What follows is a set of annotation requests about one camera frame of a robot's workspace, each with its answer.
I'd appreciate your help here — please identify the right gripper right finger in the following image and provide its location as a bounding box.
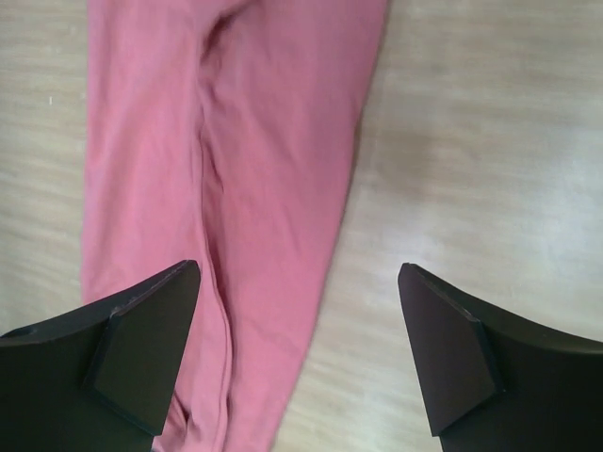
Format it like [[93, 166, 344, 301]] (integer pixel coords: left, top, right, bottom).
[[398, 263, 602, 452]]

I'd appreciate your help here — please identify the pink t shirt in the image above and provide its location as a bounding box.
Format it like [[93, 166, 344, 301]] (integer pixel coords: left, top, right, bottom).
[[81, 1, 387, 451]]

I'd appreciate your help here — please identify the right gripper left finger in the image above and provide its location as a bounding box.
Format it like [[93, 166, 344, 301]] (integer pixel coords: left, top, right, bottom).
[[1, 260, 201, 451]]

